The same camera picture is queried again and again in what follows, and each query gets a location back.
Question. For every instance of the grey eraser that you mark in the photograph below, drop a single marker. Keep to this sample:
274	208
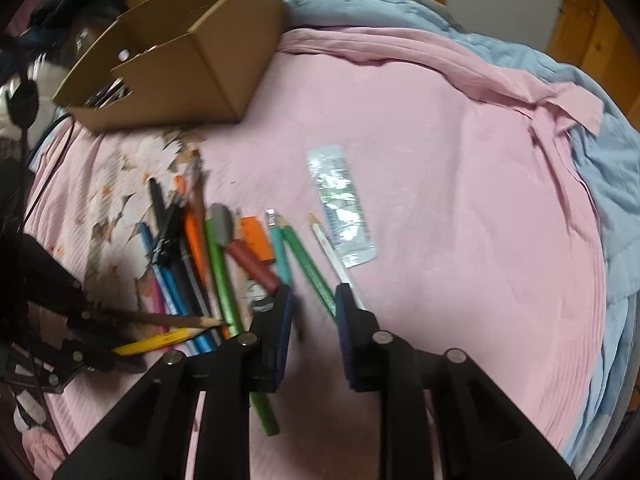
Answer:
220	225

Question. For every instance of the dark green pencil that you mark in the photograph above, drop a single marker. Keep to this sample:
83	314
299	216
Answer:
305	265

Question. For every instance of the light blue blanket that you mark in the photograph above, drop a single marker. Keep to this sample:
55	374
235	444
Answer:
590	135

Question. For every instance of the grey-blue quilted mattress pad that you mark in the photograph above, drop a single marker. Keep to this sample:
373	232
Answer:
350	5

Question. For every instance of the pink floral blanket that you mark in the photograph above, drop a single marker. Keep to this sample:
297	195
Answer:
450	210

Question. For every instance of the blue pencil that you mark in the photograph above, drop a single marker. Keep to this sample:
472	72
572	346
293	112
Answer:
197	335
160	280

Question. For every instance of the teal pen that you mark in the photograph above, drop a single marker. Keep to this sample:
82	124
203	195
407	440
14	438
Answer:
280	255

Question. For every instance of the orange pencil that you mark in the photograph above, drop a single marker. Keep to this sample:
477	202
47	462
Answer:
192	240

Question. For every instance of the dark brown pencil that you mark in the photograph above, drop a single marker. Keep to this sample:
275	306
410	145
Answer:
165	317

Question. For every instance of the light green metallic pencil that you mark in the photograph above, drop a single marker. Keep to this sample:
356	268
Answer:
220	280

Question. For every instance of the brown cardboard box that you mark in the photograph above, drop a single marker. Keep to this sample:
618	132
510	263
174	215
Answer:
200	70

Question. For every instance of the heap of pens in box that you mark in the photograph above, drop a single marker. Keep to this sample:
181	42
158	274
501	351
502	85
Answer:
107	95

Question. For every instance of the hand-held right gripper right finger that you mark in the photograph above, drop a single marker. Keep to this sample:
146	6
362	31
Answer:
345	330

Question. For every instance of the yellow pencil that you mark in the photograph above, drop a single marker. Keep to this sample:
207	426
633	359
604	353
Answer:
160	341

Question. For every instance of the wooden bed frame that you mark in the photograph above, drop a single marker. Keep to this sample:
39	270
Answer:
575	25

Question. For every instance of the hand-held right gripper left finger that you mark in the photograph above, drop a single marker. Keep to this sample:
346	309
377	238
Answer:
282	340

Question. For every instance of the dark red tube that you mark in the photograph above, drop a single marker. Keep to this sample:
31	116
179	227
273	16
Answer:
252	266

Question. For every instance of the white pencil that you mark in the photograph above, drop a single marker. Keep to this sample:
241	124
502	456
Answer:
325	245

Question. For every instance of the black marker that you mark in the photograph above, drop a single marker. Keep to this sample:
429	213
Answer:
157	205

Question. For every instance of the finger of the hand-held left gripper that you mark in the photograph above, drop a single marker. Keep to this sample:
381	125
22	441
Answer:
95	360
60	280

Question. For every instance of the clear plastic packet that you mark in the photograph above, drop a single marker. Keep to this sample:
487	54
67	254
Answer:
340	205

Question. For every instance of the black printed clip pen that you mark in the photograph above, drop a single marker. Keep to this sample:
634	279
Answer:
170	240

